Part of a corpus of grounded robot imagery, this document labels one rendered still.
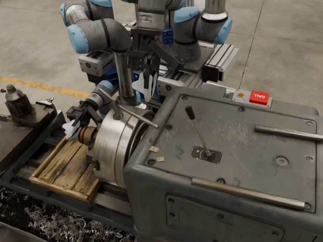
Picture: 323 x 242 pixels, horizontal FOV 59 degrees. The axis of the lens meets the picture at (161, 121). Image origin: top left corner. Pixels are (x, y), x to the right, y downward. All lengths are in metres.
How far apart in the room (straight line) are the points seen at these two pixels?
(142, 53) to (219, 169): 0.39
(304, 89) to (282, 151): 2.53
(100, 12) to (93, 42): 0.44
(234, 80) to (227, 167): 2.57
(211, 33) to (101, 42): 0.47
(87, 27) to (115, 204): 0.72
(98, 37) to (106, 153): 0.47
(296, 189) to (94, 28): 0.90
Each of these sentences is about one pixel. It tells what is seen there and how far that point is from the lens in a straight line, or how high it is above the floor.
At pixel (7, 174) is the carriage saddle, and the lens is 1.48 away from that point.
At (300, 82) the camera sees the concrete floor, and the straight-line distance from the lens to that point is 3.51.
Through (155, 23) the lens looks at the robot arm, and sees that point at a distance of 0.82.
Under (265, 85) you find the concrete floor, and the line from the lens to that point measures 3.36.
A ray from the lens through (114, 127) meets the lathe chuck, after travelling 1.01.
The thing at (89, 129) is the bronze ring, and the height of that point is 1.12.
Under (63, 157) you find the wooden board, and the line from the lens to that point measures 1.44.
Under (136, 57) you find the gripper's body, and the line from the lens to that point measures 0.84.
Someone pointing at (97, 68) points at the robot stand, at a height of 1.08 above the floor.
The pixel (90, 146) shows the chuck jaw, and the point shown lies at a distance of 1.12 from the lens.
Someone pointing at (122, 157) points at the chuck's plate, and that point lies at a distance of 0.98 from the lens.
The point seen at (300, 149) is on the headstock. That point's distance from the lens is 0.95.
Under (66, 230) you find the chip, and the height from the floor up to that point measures 0.60.
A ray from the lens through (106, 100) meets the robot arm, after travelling 1.40.
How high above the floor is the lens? 1.92
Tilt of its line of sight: 43 degrees down
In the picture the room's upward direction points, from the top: 4 degrees counter-clockwise
